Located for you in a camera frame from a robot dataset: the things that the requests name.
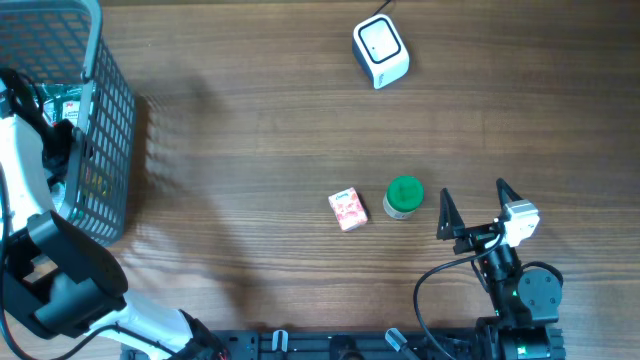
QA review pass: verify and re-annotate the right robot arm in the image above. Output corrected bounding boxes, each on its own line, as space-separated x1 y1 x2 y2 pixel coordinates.
436 178 566 360

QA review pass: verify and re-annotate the green lid jar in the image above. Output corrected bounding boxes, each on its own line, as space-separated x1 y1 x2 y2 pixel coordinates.
383 175 425 220

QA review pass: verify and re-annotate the black left camera cable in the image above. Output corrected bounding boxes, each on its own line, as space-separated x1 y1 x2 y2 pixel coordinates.
0 67 126 360

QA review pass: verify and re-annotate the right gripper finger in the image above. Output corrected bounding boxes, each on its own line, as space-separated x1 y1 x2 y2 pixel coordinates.
496 178 523 217
436 188 465 240

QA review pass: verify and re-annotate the black camera cable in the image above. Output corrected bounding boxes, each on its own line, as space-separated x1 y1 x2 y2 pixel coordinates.
412 232 506 360
0 67 126 360

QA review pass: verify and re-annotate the dark grey mesh basket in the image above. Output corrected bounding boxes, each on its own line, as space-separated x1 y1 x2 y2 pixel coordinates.
1 1 136 246

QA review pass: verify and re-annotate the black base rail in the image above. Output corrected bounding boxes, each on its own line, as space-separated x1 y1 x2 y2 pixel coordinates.
199 327 566 360

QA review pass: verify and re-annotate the green flat package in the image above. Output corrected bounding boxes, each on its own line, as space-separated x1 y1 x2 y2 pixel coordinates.
38 84 82 211

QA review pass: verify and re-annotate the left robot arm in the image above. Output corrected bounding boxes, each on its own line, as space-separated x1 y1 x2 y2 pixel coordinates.
1 68 229 359

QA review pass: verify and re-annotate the white barcode scanner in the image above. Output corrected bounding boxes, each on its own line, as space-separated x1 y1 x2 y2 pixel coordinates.
352 14 410 90

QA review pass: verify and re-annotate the black right camera cable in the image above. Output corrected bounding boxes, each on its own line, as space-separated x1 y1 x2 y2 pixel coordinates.
412 232 506 360

